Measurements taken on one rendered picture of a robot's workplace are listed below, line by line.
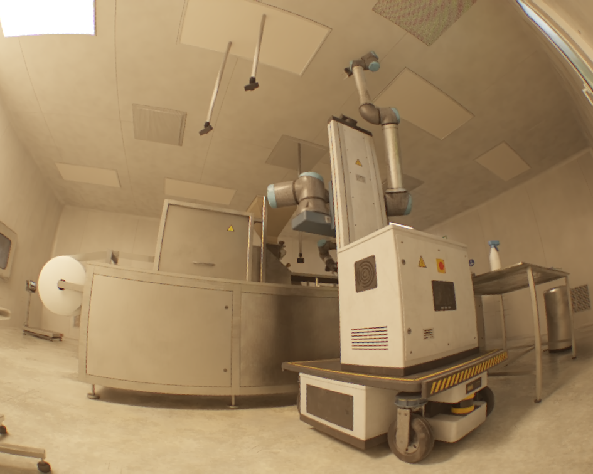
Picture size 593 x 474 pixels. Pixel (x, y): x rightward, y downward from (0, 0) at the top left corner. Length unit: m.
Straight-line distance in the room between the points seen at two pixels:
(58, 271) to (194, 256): 1.01
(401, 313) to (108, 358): 1.47
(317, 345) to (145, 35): 2.84
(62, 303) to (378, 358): 1.89
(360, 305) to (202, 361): 0.98
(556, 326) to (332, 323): 2.22
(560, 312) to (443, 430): 2.22
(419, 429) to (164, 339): 1.32
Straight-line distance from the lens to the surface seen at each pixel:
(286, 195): 1.61
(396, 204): 1.85
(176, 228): 1.96
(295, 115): 3.14
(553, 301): 3.10
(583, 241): 5.24
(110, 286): 1.71
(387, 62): 2.78
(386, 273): 0.99
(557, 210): 5.42
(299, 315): 1.83
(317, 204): 1.51
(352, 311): 1.12
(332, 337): 1.94
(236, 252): 1.96
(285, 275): 2.10
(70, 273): 2.10
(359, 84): 2.13
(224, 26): 2.53
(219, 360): 1.68
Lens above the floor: 0.48
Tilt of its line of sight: 20 degrees up
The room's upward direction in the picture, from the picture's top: straight up
